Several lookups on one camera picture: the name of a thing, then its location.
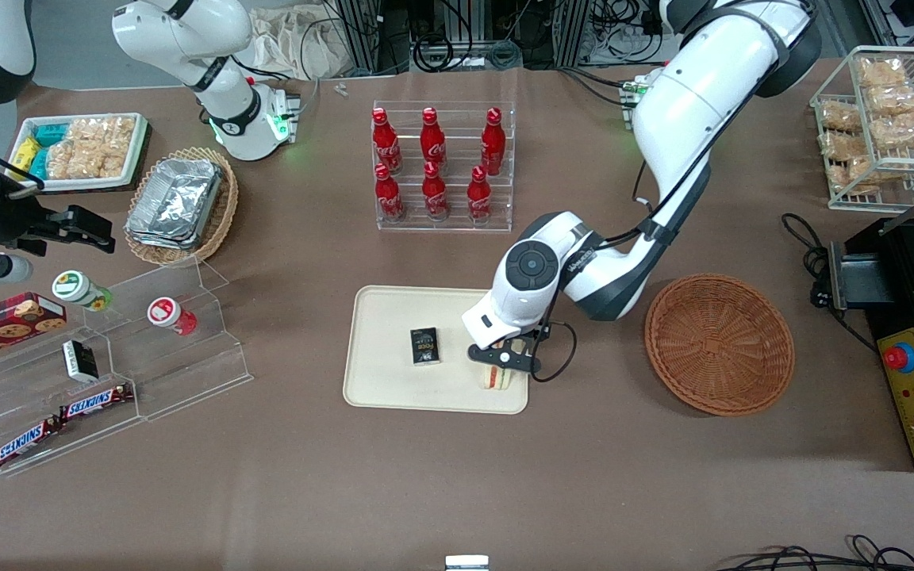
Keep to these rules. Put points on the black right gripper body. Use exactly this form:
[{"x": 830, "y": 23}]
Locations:
[{"x": 14, "y": 220}]

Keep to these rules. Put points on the triangular sandwich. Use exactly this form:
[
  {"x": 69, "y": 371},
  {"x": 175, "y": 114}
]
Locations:
[{"x": 497, "y": 379}]

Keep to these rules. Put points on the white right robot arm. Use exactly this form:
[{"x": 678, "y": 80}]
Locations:
[{"x": 179, "y": 32}]

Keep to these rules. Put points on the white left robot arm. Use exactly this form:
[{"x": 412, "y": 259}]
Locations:
[{"x": 695, "y": 95}]

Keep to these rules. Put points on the white rectangular snack tray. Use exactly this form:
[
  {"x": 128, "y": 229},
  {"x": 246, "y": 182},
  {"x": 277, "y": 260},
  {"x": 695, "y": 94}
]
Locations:
[{"x": 76, "y": 185}]

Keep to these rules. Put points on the beige plastic serving tray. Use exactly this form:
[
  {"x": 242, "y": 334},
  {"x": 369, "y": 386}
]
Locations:
[{"x": 393, "y": 381}]

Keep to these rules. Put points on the light oval wicker basket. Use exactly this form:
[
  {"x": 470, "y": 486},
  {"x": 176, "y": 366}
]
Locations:
[{"x": 219, "y": 214}]

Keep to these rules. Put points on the brown round wicker basket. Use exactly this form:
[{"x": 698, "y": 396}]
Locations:
[{"x": 719, "y": 341}]

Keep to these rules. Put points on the green lidded cup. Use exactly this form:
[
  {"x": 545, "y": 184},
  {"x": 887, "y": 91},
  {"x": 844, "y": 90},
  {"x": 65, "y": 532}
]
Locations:
[{"x": 76, "y": 288}]

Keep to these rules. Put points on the small black card box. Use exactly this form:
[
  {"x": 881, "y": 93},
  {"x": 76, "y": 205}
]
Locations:
[{"x": 424, "y": 346}]

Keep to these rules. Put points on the rice cracker pack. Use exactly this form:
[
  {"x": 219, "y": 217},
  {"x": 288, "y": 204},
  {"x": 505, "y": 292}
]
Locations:
[
  {"x": 104, "y": 128},
  {"x": 64, "y": 161},
  {"x": 108, "y": 159}
]

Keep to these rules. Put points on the teal snack packet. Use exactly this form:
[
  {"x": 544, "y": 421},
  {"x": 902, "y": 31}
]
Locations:
[
  {"x": 38, "y": 165},
  {"x": 50, "y": 133}
]

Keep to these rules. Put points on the yellow snack packet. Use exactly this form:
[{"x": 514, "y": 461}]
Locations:
[{"x": 24, "y": 152}]

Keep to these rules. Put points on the stacked aluminium foil trays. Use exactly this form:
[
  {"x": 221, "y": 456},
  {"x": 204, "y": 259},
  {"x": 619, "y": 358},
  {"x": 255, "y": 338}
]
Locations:
[{"x": 175, "y": 202}]

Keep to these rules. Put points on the red cookie box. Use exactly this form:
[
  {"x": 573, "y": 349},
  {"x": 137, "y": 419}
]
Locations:
[{"x": 5, "y": 325}]

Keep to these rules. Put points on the red lidded cup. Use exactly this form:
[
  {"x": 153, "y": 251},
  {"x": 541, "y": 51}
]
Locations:
[{"x": 167, "y": 313}]

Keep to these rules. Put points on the small black white box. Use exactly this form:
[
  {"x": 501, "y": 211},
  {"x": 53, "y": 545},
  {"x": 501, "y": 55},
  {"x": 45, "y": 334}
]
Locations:
[{"x": 80, "y": 361}]

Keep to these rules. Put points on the clear acrylic bottle rack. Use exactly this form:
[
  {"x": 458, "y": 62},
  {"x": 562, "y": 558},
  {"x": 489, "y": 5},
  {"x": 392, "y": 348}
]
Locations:
[{"x": 457, "y": 210}]

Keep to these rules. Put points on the red cola bottle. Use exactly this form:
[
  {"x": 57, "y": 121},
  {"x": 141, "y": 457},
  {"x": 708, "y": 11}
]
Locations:
[
  {"x": 386, "y": 143},
  {"x": 432, "y": 141},
  {"x": 388, "y": 197},
  {"x": 479, "y": 198},
  {"x": 435, "y": 194},
  {"x": 493, "y": 143}
]

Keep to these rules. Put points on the snickers chocolate bar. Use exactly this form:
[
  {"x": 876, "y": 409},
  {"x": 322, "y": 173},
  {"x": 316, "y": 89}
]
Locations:
[
  {"x": 96, "y": 402},
  {"x": 24, "y": 442}
]

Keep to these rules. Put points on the clear acrylic step shelf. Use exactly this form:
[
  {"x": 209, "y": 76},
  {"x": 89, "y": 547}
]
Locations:
[{"x": 187, "y": 373}]

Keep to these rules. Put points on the small white device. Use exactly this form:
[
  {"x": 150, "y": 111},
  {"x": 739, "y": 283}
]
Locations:
[{"x": 466, "y": 563}]

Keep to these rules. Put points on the beige cloth bag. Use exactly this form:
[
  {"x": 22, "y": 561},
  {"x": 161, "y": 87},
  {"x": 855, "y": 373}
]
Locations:
[{"x": 290, "y": 44}]

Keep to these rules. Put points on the small clear plastic piece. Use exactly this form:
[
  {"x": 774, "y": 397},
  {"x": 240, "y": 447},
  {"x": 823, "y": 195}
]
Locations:
[{"x": 341, "y": 89}]

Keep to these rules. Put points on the red emergency stop button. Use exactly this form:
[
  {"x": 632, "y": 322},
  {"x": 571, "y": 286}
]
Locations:
[{"x": 900, "y": 358}]

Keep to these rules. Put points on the black sealing machine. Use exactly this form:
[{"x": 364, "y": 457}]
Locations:
[{"x": 901, "y": 293}]

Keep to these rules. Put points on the bagged fried snack pack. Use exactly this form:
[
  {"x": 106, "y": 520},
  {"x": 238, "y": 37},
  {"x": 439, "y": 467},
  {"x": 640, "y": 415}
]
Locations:
[
  {"x": 839, "y": 116},
  {"x": 844, "y": 145},
  {"x": 862, "y": 174},
  {"x": 881, "y": 71},
  {"x": 897, "y": 99},
  {"x": 905, "y": 129}
]

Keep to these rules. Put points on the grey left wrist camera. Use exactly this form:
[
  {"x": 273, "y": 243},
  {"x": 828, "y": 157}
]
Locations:
[{"x": 497, "y": 317}]

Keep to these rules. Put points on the aluminium profile frame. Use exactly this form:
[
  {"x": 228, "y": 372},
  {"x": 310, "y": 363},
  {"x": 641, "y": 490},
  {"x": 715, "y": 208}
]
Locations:
[{"x": 370, "y": 36}]

